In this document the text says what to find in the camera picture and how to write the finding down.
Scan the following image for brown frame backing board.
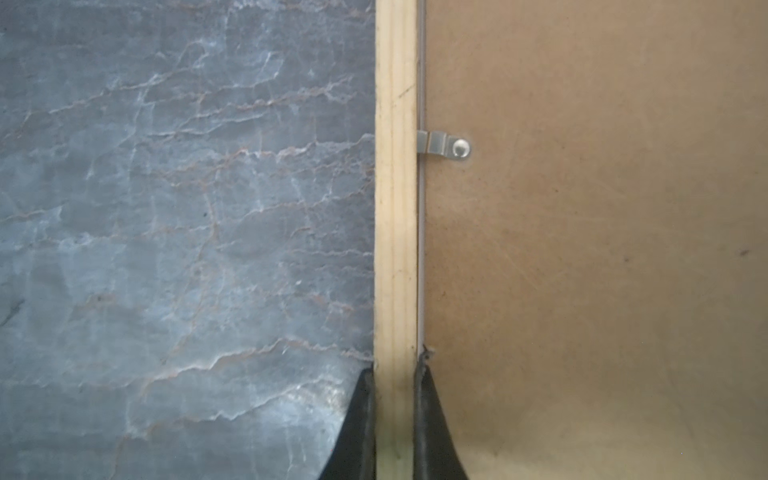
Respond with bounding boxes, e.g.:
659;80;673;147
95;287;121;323
425;1;767;479

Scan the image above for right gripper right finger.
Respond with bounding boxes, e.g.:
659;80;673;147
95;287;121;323
413;359;469;480

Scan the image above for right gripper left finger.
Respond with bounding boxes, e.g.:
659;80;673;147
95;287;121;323
319;367;376;480

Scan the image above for wooden picture frame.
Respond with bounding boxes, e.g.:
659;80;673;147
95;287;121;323
374;1;419;479

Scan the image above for metal turn button clip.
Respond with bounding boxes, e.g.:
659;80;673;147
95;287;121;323
417;130;472;160

